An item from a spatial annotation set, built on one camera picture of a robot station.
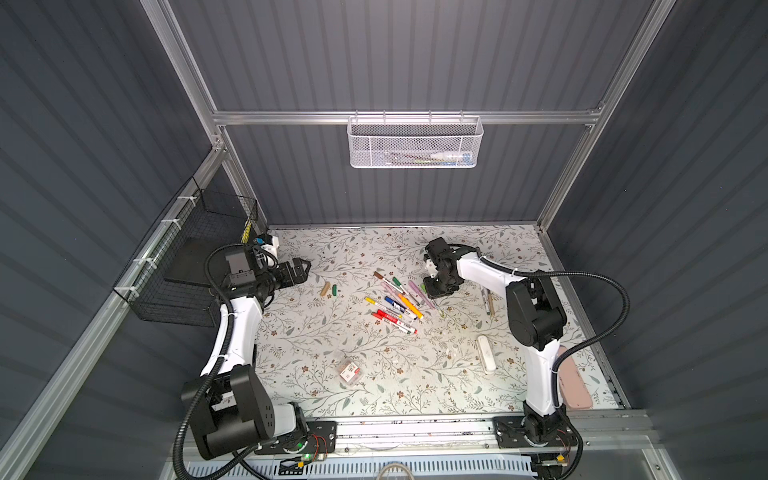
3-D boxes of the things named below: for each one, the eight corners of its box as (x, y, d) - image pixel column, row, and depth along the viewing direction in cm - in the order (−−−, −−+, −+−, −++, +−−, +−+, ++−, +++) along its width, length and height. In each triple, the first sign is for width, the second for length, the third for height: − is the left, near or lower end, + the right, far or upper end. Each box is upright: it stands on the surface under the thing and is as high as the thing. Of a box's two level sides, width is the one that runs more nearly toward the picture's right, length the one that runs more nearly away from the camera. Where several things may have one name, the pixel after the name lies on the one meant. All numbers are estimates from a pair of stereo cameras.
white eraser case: (483, 374, 85) (486, 370, 82) (474, 340, 92) (477, 335, 89) (493, 373, 85) (497, 369, 82) (484, 340, 92) (487, 335, 89)
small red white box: (334, 373, 86) (333, 369, 84) (346, 358, 88) (345, 355, 86) (353, 388, 83) (352, 385, 81) (364, 372, 86) (364, 369, 84)
